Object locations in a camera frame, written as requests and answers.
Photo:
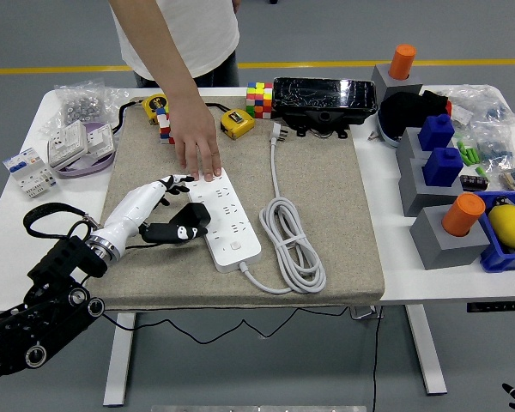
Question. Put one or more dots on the clear bag of nuts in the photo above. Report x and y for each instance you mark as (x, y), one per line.
(79, 107)

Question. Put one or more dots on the purple ribbon roll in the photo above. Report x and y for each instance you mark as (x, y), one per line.
(86, 171)

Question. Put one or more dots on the person's right hand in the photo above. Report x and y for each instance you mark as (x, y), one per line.
(195, 133)

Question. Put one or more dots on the small black white figure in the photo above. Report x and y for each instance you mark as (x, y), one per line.
(501, 201)

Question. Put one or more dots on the blue block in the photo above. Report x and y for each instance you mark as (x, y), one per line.
(435, 133)
(443, 167)

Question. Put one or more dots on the blue plastic bin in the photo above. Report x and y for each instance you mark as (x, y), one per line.
(498, 259)

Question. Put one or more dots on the black cloth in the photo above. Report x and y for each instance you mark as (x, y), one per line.
(405, 111)

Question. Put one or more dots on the round yellow tape measure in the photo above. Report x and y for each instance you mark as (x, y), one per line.
(154, 103)

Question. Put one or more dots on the large clear parts bag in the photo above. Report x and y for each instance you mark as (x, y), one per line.
(476, 103)

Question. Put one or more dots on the white wall socket plate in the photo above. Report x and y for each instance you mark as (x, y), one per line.
(66, 143)
(99, 139)

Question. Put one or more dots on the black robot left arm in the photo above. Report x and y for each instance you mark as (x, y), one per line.
(60, 262)

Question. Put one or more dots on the white dish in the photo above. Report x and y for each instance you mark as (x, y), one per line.
(388, 137)

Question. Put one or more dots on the white table leg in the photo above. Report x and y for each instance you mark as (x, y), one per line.
(427, 352)
(119, 360)

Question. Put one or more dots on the grey-brown mat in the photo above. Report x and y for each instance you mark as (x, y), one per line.
(326, 193)

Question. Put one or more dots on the glossy black box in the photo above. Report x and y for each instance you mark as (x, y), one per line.
(322, 94)

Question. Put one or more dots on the yellow lemon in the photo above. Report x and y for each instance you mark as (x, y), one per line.
(510, 225)

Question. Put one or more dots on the scrambled puzzle cube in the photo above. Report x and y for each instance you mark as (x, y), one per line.
(164, 124)

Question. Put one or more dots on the white blue circuit breaker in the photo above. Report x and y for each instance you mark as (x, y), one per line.
(28, 171)

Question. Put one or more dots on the black desk control panel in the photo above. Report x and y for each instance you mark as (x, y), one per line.
(498, 307)

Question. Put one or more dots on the grey block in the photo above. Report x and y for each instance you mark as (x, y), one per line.
(446, 253)
(386, 86)
(425, 197)
(407, 150)

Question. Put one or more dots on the green plastic pegs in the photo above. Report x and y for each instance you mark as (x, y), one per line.
(468, 155)

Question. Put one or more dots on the neon puzzle cube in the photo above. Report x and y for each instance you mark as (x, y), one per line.
(259, 101)

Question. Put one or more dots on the person's torso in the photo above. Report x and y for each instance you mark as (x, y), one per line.
(197, 30)

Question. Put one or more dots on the clear bag blue parts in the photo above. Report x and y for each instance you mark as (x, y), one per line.
(493, 148)

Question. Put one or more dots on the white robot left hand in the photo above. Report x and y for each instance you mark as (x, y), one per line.
(133, 208)

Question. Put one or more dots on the black component strip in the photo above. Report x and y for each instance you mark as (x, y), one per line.
(474, 182)

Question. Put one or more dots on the black bracket mount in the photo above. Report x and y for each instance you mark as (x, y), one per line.
(322, 118)

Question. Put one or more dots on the person's right forearm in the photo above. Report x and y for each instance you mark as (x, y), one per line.
(154, 43)

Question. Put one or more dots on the square yellow tape measure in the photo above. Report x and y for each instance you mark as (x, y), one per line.
(238, 124)

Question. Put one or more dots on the white power strip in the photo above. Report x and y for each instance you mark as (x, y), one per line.
(236, 232)

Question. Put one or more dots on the metal under-table bracket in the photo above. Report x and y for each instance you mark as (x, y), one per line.
(362, 312)

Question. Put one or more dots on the orange cylinder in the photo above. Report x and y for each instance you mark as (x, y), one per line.
(402, 62)
(462, 214)

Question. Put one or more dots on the black plug adapter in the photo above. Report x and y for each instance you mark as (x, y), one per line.
(194, 212)

